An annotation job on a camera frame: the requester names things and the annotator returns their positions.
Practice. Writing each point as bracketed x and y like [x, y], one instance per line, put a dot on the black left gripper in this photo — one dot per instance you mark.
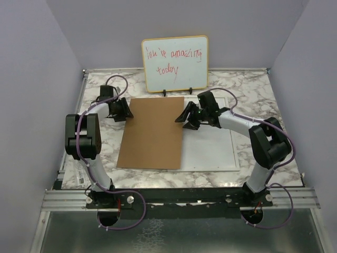
[126, 112]

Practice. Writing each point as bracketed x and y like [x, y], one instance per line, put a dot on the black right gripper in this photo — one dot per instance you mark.
[182, 117]

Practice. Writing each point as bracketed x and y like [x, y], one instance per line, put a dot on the white picture frame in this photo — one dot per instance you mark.
[237, 158]

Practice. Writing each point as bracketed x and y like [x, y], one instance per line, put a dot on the brown backing board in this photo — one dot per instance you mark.
[152, 139]

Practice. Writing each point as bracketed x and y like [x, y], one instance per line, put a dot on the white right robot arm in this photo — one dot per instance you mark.
[270, 144]

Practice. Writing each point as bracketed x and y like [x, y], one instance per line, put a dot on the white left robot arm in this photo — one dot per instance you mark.
[83, 136]

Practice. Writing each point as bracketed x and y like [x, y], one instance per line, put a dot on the black whiteboard stand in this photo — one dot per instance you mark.
[167, 92]

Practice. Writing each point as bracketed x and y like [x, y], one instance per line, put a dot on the yellow-rimmed whiteboard with writing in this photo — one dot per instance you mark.
[176, 63]

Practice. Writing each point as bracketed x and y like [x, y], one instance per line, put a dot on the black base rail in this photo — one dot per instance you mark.
[177, 203]

